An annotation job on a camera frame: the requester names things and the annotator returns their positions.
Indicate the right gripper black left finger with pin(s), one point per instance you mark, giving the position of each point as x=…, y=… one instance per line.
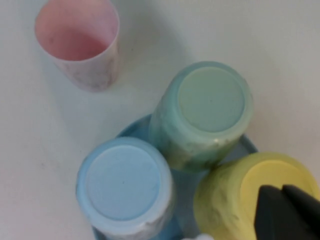
x=275, y=217

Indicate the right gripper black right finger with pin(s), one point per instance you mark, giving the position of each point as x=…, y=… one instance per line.
x=305, y=205

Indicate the yellow marbled plastic cup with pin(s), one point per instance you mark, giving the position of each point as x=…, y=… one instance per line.
x=225, y=200

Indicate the blue cup stand with posts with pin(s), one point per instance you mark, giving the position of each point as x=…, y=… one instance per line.
x=185, y=200

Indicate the green marbled plastic cup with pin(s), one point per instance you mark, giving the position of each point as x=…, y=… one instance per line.
x=210, y=105

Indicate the blue marbled plastic cup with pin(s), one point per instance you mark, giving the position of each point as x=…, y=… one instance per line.
x=122, y=182

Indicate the pink marbled plastic cup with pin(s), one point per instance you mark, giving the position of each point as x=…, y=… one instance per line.
x=75, y=37

